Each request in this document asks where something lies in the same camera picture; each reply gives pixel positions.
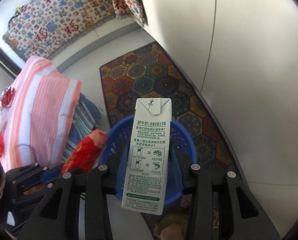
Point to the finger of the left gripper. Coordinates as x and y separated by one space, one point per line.
50 174

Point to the white green milk carton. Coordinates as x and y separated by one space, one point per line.
147 166

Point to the patterned fu character cloth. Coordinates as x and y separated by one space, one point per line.
46 27

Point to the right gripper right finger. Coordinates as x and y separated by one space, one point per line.
241 215

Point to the crushed red soda can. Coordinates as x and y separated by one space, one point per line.
7 97

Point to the blue striped cloth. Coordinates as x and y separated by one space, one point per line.
86 118

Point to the pink striped tablecloth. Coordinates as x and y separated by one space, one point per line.
36 123

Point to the colourful hexagon pattern rug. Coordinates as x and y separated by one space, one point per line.
148 72

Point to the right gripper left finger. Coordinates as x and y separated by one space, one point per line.
57 214

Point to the blue plastic trash basket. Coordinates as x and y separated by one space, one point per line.
122 131

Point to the red snack bag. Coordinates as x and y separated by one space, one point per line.
86 152

